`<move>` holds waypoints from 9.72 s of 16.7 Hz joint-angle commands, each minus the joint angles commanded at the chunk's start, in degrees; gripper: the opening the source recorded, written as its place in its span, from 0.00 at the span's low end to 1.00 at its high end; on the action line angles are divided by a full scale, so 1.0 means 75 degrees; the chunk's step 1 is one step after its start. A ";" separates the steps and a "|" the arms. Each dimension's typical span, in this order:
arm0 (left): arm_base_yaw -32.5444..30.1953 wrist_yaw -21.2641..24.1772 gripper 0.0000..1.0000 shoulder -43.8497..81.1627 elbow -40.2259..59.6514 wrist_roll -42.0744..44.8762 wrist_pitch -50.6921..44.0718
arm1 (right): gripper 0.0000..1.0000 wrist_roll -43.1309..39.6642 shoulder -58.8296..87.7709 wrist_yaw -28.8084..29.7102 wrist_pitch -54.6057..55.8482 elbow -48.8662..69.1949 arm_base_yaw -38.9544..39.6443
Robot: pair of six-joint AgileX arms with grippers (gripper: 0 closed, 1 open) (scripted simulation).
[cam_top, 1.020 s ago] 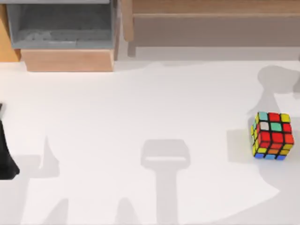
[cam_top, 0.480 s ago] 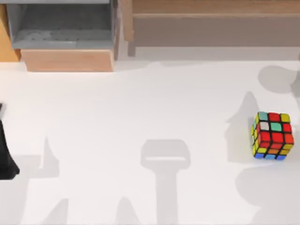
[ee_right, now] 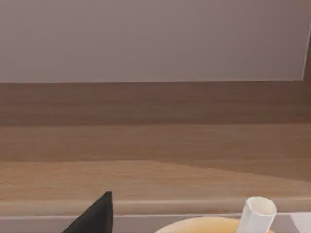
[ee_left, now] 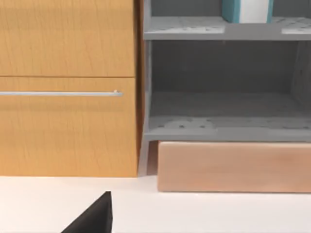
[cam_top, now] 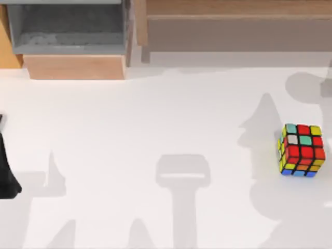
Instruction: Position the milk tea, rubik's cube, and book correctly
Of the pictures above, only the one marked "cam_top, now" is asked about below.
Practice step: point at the pale wooden drawer front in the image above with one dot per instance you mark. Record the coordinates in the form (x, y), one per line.
(74, 67)

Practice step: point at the multicoloured puzzle cube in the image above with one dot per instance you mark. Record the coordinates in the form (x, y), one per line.
(302, 150)

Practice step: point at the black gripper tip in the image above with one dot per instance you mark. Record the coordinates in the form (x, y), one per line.
(5, 168)

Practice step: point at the wooden cupboard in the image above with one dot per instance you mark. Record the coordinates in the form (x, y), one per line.
(6, 46)

